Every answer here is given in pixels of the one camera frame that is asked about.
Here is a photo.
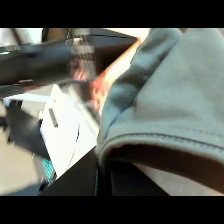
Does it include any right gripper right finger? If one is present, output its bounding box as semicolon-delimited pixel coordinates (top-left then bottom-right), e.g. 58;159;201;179
101;160;170;197

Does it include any dark grey T-shirt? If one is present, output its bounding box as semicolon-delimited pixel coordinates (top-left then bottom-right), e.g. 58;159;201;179
95;28;224;195

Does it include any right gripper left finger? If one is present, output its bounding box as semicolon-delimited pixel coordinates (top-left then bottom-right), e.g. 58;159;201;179
41;147;100;197

